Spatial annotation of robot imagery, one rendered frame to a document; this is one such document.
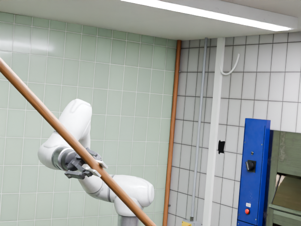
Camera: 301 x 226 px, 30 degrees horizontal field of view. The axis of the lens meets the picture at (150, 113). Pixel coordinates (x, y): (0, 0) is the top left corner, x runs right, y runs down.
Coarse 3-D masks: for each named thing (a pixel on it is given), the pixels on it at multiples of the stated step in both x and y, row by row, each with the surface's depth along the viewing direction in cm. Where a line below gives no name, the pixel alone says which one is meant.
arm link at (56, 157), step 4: (56, 148) 210; (60, 148) 208; (64, 148) 206; (68, 148) 207; (72, 148) 208; (56, 152) 207; (60, 152) 205; (52, 156) 208; (56, 156) 206; (60, 156) 205; (52, 160) 208; (56, 160) 205; (60, 160) 205; (56, 164) 206; (60, 164) 205; (56, 168) 210; (60, 168) 207
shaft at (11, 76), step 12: (0, 60) 167; (0, 72) 169; (12, 72) 169; (12, 84) 171; (24, 84) 172; (24, 96) 173; (36, 96) 175; (36, 108) 175; (48, 120) 178; (60, 132) 180; (72, 144) 183; (84, 156) 185; (96, 168) 188; (108, 180) 191; (120, 192) 194; (132, 204) 197; (144, 216) 200
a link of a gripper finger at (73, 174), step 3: (69, 171) 197; (72, 171) 196; (66, 174) 198; (69, 174) 197; (72, 174) 195; (75, 174) 193; (78, 174) 191; (69, 177) 198; (72, 177) 197; (75, 177) 195; (78, 177) 193; (84, 177) 192
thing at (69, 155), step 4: (64, 152) 204; (68, 152) 203; (72, 152) 203; (64, 156) 202; (68, 156) 202; (72, 156) 203; (64, 160) 202; (68, 160) 202; (76, 160) 201; (80, 160) 199; (64, 164) 202; (68, 164) 202; (72, 164) 200; (80, 164) 199; (64, 168) 204; (68, 168) 200; (72, 168) 199; (76, 168) 199
